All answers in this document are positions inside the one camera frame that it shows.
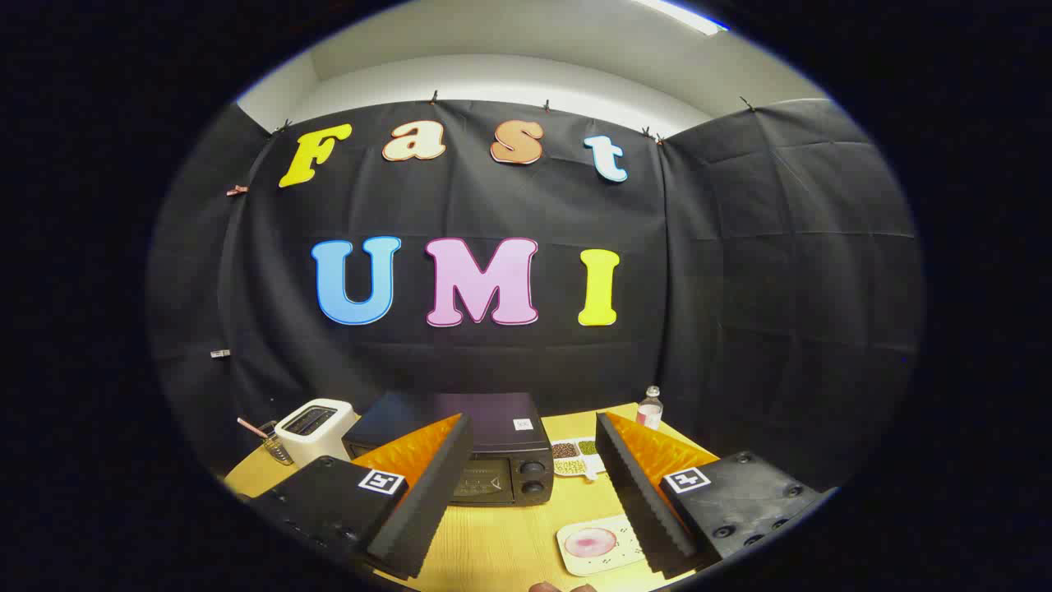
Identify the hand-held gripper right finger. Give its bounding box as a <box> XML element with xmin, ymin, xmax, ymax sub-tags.
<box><xmin>595</xmin><ymin>411</ymin><xmax>827</xmax><ymax>576</ymax></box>

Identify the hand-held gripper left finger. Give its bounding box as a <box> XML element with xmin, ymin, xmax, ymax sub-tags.
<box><xmin>247</xmin><ymin>413</ymin><xmax>475</xmax><ymax>580</ymax></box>

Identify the pink ham slice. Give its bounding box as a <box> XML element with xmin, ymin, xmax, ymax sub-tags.
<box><xmin>564</xmin><ymin>528</ymin><xmax>619</xmax><ymax>559</ymax></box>

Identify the cream square food tray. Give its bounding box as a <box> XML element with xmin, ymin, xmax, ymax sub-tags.
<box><xmin>556</xmin><ymin>514</ymin><xmax>648</xmax><ymax>576</ymax></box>

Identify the black toaster oven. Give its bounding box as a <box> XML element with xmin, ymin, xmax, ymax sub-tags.
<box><xmin>341</xmin><ymin>391</ymin><xmax>554</xmax><ymax>506</ymax></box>

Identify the white toaster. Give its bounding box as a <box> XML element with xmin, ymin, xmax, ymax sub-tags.
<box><xmin>274</xmin><ymin>399</ymin><xmax>359</xmax><ymax>468</ymax></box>

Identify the white divided bean dish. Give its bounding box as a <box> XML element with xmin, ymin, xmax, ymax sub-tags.
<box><xmin>551</xmin><ymin>437</ymin><xmax>607</xmax><ymax>482</ymax></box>

